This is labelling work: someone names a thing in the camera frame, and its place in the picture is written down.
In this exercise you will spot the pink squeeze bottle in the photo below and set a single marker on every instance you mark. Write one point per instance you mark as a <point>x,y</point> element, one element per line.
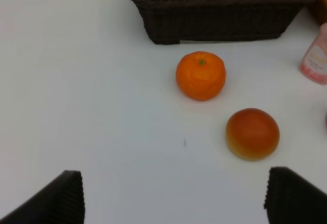
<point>313,64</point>

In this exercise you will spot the orange mandarin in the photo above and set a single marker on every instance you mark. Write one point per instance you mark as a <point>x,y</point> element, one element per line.
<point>201,75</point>

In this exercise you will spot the dark brown wicker basket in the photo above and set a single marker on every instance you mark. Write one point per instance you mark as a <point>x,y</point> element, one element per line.
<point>172,21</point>

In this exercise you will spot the light orange wicker basket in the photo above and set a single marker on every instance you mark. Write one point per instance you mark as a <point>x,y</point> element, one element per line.
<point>318,11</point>

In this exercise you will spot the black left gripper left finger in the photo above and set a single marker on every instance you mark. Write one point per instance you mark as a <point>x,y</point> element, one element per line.
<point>60,201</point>

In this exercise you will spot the round bread bun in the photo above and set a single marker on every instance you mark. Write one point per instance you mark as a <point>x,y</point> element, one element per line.
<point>252,134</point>

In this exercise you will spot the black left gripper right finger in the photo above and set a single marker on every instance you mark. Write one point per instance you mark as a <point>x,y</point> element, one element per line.
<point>292,199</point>

